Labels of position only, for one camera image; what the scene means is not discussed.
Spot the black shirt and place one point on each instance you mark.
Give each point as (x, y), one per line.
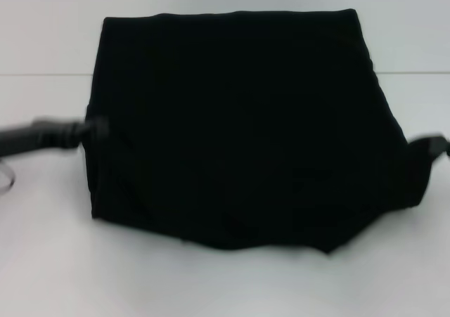
(228, 120)

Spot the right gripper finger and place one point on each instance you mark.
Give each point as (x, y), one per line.
(437, 143)

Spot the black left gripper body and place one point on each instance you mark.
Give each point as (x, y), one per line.
(24, 136)

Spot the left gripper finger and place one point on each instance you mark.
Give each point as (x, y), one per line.
(81, 130)

